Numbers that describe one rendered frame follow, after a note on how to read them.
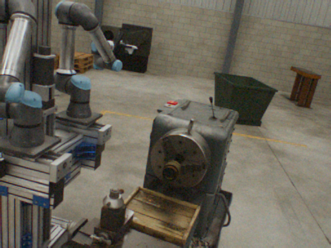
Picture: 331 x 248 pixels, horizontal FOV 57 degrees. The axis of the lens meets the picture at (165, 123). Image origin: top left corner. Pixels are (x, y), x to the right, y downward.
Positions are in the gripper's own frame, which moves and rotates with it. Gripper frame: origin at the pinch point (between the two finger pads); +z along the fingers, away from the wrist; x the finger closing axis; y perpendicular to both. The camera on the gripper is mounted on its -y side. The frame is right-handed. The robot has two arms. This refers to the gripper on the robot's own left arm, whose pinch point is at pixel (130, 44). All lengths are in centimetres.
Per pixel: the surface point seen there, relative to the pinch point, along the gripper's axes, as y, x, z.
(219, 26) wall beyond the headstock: 13, -338, 872
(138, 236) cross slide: 47, 104, -97
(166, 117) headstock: 25, 65, -32
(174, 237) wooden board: 54, 112, -78
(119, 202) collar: 31, 97, -105
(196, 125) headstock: 22, 83, -28
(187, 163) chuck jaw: 35, 94, -50
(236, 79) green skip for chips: 94, -88, 510
